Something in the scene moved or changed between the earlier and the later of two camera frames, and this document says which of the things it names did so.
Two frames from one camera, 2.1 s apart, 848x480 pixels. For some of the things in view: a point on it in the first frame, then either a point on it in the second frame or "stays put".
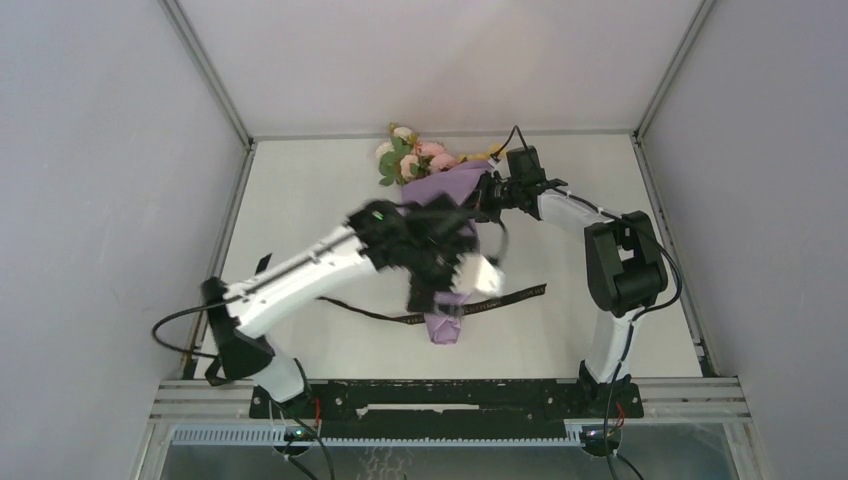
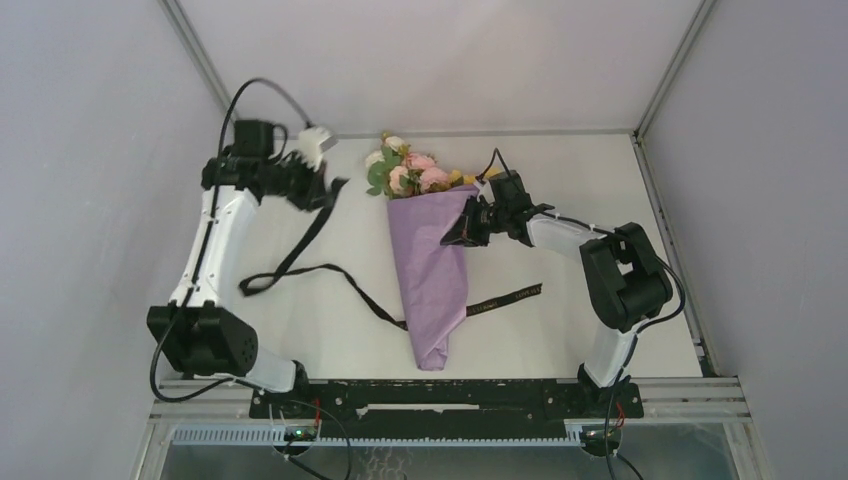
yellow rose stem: (492, 154) to (456, 178)
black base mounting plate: (447, 409) stays put
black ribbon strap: (464, 311) to (284, 267)
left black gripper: (420, 295) to (316, 188)
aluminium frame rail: (719, 400) stays put
